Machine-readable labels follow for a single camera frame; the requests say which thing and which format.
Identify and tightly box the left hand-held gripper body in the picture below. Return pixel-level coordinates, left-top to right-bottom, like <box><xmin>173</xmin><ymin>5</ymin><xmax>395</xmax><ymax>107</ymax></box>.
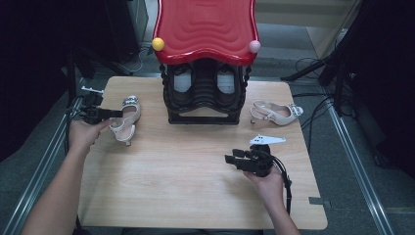
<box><xmin>78</xmin><ymin>85</ymin><xmax>106</xmax><ymax>126</ymax></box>

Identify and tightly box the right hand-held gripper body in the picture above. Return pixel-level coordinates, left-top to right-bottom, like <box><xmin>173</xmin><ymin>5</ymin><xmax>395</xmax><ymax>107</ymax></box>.
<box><xmin>242</xmin><ymin>133</ymin><xmax>288</xmax><ymax>179</ymax></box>

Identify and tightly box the white high-heeled shoe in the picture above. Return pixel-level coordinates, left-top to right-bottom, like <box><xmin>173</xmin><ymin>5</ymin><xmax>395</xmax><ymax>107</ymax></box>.
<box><xmin>249</xmin><ymin>99</ymin><xmax>304</xmax><ymax>127</ymax></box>
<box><xmin>108</xmin><ymin>95</ymin><xmax>142</xmax><ymax>148</ymax></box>

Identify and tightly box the black leather shoe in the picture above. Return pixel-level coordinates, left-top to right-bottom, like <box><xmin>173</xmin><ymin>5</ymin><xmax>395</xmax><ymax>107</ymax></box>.
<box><xmin>167</xmin><ymin>63</ymin><xmax>198</xmax><ymax>106</ymax></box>
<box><xmin>213</xmin><ymin>62</ymin><xmax>245</xmax><ymax>106</ymax></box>

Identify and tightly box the black shoe rack red top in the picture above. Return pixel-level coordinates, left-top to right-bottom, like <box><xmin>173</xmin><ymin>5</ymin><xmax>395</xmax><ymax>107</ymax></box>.
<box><xmin>151</xmin><ymin>0</ymin><xmax>262</xmax><ymax>126</ymax></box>

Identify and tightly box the person's left hand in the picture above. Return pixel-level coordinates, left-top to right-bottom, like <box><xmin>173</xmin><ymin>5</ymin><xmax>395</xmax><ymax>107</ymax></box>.
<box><xmin>67</xmin><ymin>117</ymin><xmax>112</xmax><ymax>154</ymax></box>

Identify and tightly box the person's right hand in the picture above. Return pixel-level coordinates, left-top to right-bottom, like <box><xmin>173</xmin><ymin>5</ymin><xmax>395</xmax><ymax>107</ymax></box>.
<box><xmin>242</xmin><ymin>168</ymin><xmax>286</xmax><ymax>211</ymax></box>

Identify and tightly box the black metal stand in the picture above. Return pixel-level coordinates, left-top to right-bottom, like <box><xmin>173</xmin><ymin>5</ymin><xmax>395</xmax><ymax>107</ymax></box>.
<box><xmin>65</xmin><ymin>48</ymin><xmax>88</xmax><ymax>110</ymax></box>

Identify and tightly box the dark curtain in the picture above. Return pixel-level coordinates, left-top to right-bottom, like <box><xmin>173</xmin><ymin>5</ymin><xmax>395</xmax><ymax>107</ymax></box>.
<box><xmin>337</xmin><ymin>0</ymin><xmax>415</xmax><ymax>180</ymax></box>
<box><xmin>0</xmin><ymin>0</ymin><xmax>145</xmax><ymax>164</ymax></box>

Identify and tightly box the black tripod stand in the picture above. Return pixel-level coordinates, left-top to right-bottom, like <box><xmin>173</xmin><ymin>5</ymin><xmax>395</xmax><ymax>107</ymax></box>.
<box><xmin>280</xmin><ymin>0</ymin><xmax>374</xmax><ymax>115</ymax></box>

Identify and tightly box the person's dark clothing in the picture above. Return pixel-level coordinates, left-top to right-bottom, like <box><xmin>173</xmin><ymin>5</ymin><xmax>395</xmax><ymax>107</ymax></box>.
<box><xmin>72</xmin><ymin>226</ymin><xmax>266</xmax><ymax>235</ymax></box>

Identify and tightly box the pink ball knob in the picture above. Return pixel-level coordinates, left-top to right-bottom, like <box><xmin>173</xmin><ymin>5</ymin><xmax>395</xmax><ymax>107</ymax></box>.
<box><xmin>249</xmin><ymin>39</ymin><xmax>262</xmax><ymax>55</ymax></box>

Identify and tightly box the left hand-held gripper cable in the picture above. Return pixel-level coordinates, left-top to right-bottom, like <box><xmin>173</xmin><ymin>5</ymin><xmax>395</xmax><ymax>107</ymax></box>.
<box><xmin>64</xmin><ymin>94</ymin><xmax>87</xmax><ymax>157</ymax></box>

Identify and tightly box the hand-held gripper cable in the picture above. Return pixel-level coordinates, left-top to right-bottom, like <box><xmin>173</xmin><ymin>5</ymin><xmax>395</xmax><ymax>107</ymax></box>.
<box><xmin>268</xmin><ymin>152</ymin><xmax>294</xmax><ymax>216</ymax></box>
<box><xmin>64</xmin><ymin>94</ymin><xmax>87</xmax><ymax>157</ymax></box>

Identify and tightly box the right hand-held gripper cable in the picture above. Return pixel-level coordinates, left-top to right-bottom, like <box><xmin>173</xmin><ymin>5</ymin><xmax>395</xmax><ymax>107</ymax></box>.
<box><xmin>268</xmin><ymin>152</ymin><xmax>294</xmax><ymax>216</ymax></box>

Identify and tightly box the white floor cable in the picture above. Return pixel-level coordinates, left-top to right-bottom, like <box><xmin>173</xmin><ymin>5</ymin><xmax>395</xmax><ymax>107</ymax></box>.
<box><xmin>127</xmin><ymin>46</ymin><xmax>150</xmax><ymax>74</ymax></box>

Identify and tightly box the black floor cable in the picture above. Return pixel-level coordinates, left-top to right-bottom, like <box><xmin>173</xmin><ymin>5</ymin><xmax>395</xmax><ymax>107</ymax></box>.
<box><xmin>294</xmin><ymin>57</ymin><xmax>331</xmax><ymax>81</ymax></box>
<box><xmin>292</xmin><ymin>92</ymin><xmax>339</xmax><ymax>155</ymax></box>

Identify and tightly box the grey table bracket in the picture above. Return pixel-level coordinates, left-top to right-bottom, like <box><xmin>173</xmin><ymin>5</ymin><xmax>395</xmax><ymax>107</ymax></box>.
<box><xmin>307</xmin><ymin>196</ymin><xmax>333</xmax><ymax>210</ymax></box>

